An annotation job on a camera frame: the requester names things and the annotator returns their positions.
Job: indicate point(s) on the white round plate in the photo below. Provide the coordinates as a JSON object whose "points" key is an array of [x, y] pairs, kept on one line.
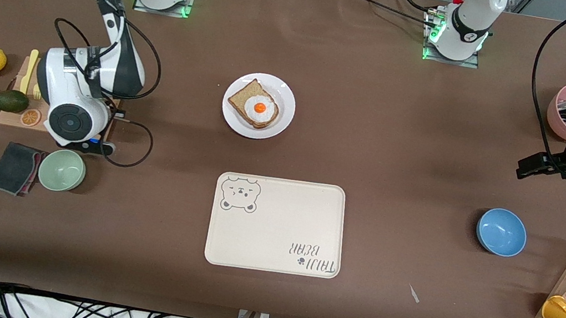
{"points": [[282, 91]]}

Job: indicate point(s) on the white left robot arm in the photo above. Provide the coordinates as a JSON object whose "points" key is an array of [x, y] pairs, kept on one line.
{"points": [[468, 24]]}

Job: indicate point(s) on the blue bowl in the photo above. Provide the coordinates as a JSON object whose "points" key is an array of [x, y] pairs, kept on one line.
{"points": [[502, 232]]}

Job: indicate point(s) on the small white paper scrap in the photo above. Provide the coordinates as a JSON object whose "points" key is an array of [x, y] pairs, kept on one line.
{"points": [[414, 295]]}

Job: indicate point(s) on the cream bear print tray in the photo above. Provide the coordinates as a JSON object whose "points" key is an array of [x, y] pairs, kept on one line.
{"points": [[279, 220]]}

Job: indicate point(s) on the fried egg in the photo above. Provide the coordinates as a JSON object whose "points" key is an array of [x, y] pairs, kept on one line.
{"points": [[258, 116]]}

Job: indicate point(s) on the brown bread slice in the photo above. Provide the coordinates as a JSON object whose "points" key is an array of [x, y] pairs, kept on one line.
{"points": [[240, 97]]}

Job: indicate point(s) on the light green bowl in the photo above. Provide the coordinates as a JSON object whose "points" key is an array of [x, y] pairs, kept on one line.
{"points": [[62, 170]]}

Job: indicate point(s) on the yellow plastic fork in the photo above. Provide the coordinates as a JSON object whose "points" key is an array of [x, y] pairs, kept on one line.
{"points": [[37, 91]]}

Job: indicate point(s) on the orange slice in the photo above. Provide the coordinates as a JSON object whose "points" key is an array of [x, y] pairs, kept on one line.
{"points": [[31, 117]]}

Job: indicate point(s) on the yellow plastic knife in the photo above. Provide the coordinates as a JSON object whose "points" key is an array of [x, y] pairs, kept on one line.
{"points": [[28, 70]]}

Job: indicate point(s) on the dark grey folded cloth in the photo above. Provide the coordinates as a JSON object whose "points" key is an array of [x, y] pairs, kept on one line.
{"points": [[12, 168]]}

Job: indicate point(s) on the wooden cutting board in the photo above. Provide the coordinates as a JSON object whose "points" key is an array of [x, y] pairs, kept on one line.
{"points": [[11, 119]]}

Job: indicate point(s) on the dark green avocado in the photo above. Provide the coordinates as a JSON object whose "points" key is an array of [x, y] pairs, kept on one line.
{"points": [[11, 101]]}

